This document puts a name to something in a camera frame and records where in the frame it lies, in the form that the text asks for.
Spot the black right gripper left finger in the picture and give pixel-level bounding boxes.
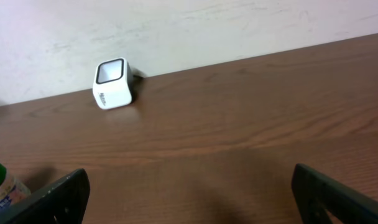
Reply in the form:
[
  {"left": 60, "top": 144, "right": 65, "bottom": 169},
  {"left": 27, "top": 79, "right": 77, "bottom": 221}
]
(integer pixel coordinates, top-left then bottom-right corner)
[{"left": 0, "top": 169, "right": 90, "bottom": 224}]

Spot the green cap bottle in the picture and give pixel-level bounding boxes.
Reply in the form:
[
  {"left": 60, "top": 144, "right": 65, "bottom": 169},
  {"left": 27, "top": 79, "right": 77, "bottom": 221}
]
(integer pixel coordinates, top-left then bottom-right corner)
[{"left": 0, "top": 163, "right": 31, "bottom": 210}]

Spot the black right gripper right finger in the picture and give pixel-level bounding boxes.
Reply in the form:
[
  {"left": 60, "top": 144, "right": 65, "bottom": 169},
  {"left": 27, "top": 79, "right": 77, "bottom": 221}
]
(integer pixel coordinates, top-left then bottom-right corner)
[{"left": 291, "top": 164, "right": 378, "bottom": 224}]

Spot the white barcode scanner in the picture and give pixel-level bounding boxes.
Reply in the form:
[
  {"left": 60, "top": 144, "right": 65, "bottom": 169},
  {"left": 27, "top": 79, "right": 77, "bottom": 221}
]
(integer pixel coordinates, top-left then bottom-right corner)
[{"left": 92, "top": 58, "right": 134, "bottom": 110}]

